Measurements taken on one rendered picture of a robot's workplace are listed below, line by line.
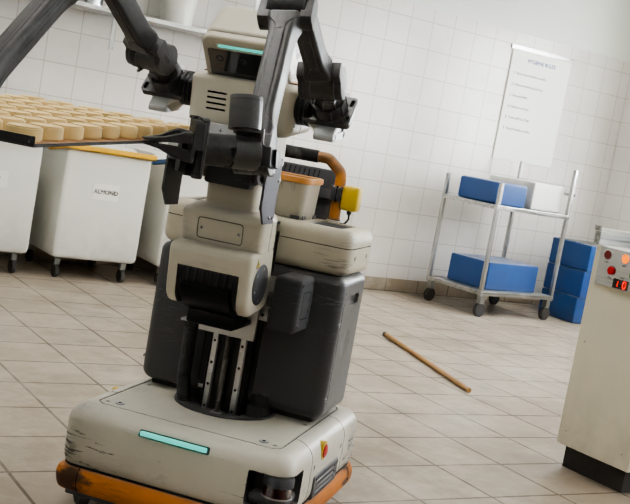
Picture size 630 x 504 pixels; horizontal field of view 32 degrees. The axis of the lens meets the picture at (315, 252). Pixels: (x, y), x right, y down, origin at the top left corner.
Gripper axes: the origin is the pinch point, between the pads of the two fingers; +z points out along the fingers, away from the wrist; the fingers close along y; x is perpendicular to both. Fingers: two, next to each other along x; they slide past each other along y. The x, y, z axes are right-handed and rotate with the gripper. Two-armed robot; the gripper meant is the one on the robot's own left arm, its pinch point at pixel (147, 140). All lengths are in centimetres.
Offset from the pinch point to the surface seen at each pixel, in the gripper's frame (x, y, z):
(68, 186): 425, 62, -107
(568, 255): 464, 78, -506
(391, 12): 512, -76, -344
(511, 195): 442, 37, -425
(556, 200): 452, 37, -474
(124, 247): 428, 94, -144
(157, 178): 449, 54, -166
